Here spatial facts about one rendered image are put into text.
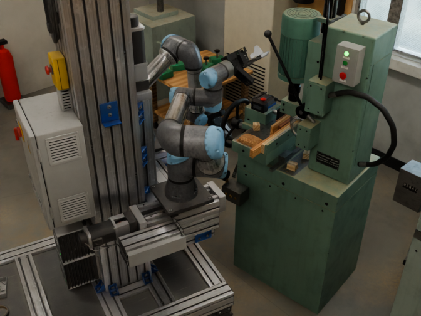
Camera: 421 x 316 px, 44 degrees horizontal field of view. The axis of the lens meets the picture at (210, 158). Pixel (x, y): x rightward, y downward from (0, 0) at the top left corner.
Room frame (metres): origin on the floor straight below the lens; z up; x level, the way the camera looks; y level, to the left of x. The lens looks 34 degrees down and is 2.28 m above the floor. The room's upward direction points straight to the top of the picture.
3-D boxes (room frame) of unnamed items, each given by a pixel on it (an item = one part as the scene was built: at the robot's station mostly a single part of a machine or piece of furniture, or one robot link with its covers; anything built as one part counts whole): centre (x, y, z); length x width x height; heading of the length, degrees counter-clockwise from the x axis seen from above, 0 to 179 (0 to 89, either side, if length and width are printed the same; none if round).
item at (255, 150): (2.29, -0.39, 0.92); 0.62 x 0.02 x 0.04; 140
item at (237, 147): (2.40, -0.34, 0.87); 0.61 x 0.30 x 0.06; 140
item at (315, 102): (2.06, -0.47, 1.22); 0.09 x 0.08 x 0.15; 50
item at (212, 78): (1.97, -0.01, 1.35); 0.11 x 0.08 x 0.09; 140
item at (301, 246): (2.24, -0.50, 0.35); 0.58 x 0.45 x 0.71; 50
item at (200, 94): (1.97, 0.01, 1.26); 0.11 x 0.08 x 0.11; 84
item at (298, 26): (2.31, -0.41, 1.35); 0.18 x 0.18 x 0.31
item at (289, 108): (2.30, -0.42, 1.03); 0.14 x 0.07 x 0.09; 50
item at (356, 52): (2.00, -0.56, 1.40); 0.10 x 0.06 x 0.16; 50
